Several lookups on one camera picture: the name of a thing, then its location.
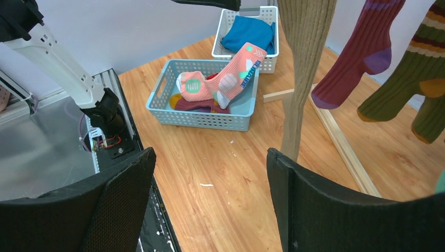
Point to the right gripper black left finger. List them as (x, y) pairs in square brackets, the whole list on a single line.
[(58, 220)]

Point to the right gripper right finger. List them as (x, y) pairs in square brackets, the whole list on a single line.
[(316, 214)]

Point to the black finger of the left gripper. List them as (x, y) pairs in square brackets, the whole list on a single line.
[(232, 5)]

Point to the brown sock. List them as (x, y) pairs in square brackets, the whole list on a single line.
[(306, 25)]

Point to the pink patterned sock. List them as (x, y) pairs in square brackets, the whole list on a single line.
[(230, 81)]

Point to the red and cream sock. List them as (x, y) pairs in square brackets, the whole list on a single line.
[(212, 76)]

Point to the purple striped sock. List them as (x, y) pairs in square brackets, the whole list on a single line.
[(177, 102)]

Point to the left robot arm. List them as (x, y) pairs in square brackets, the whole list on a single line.
[(23, 30)]

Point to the blue cloth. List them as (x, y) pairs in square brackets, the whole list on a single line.
[(250, 30)]

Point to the white plastic basket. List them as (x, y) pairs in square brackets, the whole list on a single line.
[(268, 14)]

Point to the light blue plastic basket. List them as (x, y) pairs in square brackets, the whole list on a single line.
[(241, 107)]

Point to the wooden drying rack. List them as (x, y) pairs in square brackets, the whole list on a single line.
[(321, 147)]

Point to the teal and white sock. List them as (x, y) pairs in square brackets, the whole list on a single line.
[(440, 184)]

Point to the maroon striped sock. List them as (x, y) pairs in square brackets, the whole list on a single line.
[(368, 51)]

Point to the olive striped sock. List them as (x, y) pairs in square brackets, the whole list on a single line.
[(420, 72)]

